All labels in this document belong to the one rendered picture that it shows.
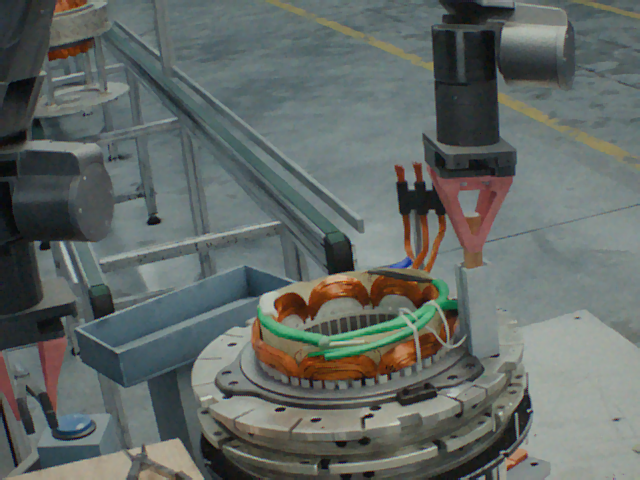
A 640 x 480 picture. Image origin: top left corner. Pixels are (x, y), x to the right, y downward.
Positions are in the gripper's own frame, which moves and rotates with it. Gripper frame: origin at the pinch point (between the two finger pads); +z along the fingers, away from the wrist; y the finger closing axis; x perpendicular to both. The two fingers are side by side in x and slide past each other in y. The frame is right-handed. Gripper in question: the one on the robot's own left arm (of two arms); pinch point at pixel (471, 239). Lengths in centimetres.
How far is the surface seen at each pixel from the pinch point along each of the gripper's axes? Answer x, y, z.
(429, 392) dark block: 5.4, -7.0, 11.3
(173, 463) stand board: 28.2, -5.0, 17.0
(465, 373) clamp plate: 1.6, -4.5, 11.0
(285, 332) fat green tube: 16.9, -0.1, 7.0
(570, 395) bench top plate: -27, 48, 39
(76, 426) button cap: 38.0, 10.2, 19.5
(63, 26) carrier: 55, 288, 9
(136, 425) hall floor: 40, 228, 116
